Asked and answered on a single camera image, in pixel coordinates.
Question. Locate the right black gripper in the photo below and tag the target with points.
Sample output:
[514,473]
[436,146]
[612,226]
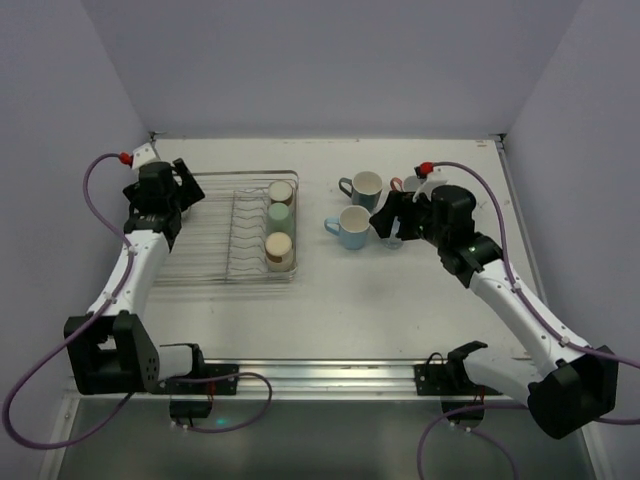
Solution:
[405,220]

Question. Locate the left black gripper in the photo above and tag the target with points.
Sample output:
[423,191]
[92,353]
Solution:
[179,189]

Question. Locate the light blue mug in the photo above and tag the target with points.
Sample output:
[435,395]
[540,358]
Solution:
[351,227]

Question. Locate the grey teal mug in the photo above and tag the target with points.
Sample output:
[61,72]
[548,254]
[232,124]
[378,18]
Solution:
[364,189]

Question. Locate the pink patterned mug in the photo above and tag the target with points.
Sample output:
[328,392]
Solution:
[409,184]

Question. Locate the cream brown cup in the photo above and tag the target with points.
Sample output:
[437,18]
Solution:
[281,191]
[279,252]

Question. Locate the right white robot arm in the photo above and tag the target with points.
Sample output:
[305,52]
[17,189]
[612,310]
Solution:
[566,384]

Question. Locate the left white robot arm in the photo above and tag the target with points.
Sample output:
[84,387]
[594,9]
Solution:
[109,349]

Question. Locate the light green cup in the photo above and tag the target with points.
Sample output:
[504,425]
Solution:
[279,219]

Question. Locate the metal wire dish rack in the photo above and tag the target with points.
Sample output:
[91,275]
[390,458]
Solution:
[222,239]

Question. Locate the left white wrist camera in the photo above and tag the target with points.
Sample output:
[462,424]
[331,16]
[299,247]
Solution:
[143,155]

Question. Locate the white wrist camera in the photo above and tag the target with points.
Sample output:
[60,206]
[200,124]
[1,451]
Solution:
[143,155]
[431,177]

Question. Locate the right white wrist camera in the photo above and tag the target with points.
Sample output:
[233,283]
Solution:
[431,177]

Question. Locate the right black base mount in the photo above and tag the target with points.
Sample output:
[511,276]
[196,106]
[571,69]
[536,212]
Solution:
[444,375]

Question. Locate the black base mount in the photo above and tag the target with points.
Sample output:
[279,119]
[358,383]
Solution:
[444,375]
[194,401]

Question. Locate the aluminium rail frame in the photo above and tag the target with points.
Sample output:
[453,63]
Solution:
[325,375]

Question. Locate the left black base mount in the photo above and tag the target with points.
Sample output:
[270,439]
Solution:
[194,401]

